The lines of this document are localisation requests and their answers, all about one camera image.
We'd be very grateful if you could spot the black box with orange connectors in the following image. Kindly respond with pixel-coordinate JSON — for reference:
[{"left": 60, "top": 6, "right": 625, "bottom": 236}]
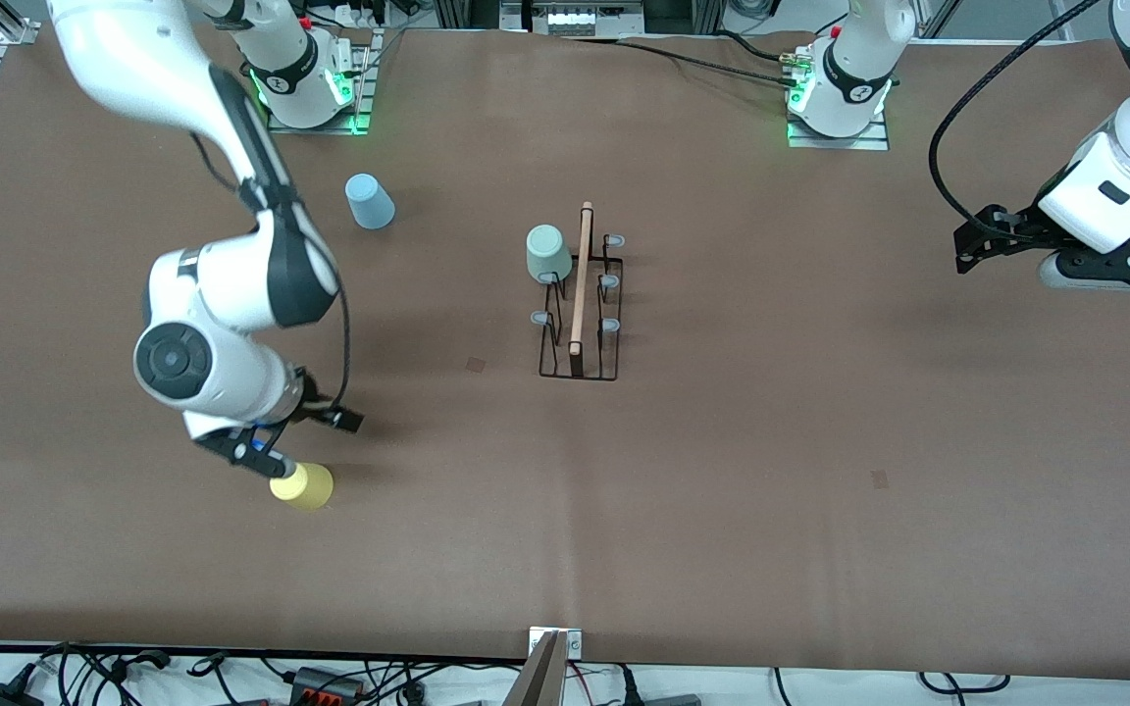
[{"left": 288, "top": 667, "right": 367, "bottom": 706}]

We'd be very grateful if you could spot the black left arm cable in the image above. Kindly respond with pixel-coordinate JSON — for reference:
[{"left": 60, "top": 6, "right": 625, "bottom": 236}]
[{"left": 930, "top": 0, "right": 1101, "bottom": 241}]

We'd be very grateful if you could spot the small metal clamp bracket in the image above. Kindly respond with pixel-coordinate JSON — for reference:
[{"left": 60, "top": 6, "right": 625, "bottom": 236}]
[{"left": 529, "top": 628, "right": 584, "bottom": 660}]

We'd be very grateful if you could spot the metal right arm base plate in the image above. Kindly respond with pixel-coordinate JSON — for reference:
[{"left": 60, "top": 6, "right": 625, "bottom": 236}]
[{"left": 266, "top": 27, "right": 375, "bottom": 135}]

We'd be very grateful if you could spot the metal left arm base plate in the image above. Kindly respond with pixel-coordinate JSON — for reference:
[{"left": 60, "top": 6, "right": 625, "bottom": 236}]
[{"left": 787, "top": 108, "right": 890, "bottom": 151}]

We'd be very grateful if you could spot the black cable across table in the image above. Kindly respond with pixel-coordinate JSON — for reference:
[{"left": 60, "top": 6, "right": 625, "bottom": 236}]
[{"left": 565, "top": 34, "right": 806, "bottom": 91}]

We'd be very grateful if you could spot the grey camera stand beam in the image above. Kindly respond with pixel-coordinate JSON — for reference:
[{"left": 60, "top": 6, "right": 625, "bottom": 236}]
[{"left": 504, "top": 632, "right": 571, "bottom": 706}]

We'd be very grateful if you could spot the black looped floor cable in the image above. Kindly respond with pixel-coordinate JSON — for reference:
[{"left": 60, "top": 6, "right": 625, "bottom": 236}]
[{"left": 918, "top": 672, "right": 1009, "bottom": 693}]

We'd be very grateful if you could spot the pale green plastic cup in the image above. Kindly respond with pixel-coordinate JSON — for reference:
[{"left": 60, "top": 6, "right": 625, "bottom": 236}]
[{"left": 526, "top": 225, "right": 574, "bottom": 285}]

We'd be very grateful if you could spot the light blue plastic cup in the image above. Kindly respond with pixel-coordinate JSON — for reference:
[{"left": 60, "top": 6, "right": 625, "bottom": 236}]
[{"left": 344, "top": 173, "right": 396, "bottom": 231}]

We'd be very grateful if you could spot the white power strip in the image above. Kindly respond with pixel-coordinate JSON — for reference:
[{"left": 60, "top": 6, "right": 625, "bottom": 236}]
[{"left": 531, "top": 2, "right": 646, "bottom": 36}]

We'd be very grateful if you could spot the yellow plastic cup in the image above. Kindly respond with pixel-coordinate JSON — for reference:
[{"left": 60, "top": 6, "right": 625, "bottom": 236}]
[{"left": 269, "top": 463, "right": 335, "bottom": 513}]

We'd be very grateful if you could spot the black wire cup holder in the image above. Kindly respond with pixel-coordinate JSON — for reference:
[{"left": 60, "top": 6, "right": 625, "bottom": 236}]
[{"left": 530, "top": 201, "right": 625, "bottom": 381}]

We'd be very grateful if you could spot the large table cover sheet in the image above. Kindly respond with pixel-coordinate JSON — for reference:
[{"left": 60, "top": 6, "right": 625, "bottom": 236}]
[{"left": 0, "top": 22, "right": 1130, "bottom": 680}]

